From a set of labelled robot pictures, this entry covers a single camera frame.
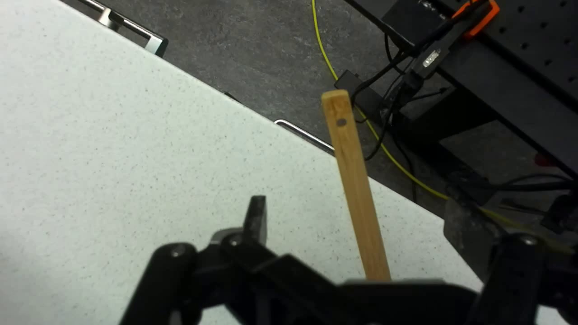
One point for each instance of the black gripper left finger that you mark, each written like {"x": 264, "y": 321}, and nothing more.
{"x": 255, "y": 220}

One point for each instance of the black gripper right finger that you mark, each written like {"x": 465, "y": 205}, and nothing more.
{"x": 517, "y": 265}

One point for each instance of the wooden spatula with yellow head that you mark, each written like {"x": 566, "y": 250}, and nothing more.
{"x": 354, "y": 182}

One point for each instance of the black electronics box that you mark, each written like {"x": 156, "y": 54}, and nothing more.
{"x": 416, "y": 19}

